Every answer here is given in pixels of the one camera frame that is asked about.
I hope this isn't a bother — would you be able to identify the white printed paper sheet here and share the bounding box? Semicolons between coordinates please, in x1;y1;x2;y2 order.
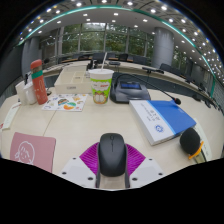
1;102;22;131

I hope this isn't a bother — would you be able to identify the red bottle with green band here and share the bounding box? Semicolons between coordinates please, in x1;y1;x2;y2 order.
30;59;49;106

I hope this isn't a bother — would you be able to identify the black computer mouse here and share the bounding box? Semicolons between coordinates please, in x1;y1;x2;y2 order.
97;132;128;178

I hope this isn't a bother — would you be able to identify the colourful sticker sheet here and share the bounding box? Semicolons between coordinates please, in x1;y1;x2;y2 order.
41;93;88;112

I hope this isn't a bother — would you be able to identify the curved beige conference desk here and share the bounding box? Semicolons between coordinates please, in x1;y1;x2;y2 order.
43;59;221;108

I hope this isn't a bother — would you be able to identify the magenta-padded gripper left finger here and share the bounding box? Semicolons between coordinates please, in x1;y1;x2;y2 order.
58;142;102;190

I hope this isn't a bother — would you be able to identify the white lidded mug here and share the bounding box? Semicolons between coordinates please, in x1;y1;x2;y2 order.
23;81;38;105

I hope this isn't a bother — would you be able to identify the black conference microphone unit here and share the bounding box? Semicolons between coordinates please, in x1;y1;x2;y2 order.
109;73;183;106

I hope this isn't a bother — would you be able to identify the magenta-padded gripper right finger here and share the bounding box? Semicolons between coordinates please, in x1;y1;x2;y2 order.
124;143;165;190

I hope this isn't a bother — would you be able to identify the blue and white book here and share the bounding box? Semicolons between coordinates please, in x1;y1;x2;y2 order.
128;99;197;146

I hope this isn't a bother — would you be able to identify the white paper cup stack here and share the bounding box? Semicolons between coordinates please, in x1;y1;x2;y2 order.
14;80;29;106

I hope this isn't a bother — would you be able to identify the white green paper cup with straw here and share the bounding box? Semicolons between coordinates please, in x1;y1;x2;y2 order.
88;52;115;105

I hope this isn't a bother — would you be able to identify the white paper with text lines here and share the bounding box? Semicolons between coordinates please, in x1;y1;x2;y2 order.
191;118;213;164

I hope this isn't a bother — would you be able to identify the cream cardboard box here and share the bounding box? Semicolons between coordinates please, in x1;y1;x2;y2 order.
53;65;93;95

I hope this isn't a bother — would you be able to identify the group of ceiling lights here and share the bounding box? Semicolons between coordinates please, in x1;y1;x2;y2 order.
18;0;224;81

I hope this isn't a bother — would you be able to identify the group of dark office chairs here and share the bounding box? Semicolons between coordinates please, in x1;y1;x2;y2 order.
59;51;209;88

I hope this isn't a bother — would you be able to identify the black handheld microphone yellow ring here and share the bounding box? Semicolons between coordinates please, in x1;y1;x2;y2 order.
179;127;205;164

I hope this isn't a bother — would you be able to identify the pink printed mouse pad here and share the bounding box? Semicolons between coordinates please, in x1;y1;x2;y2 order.
9;131;57;174

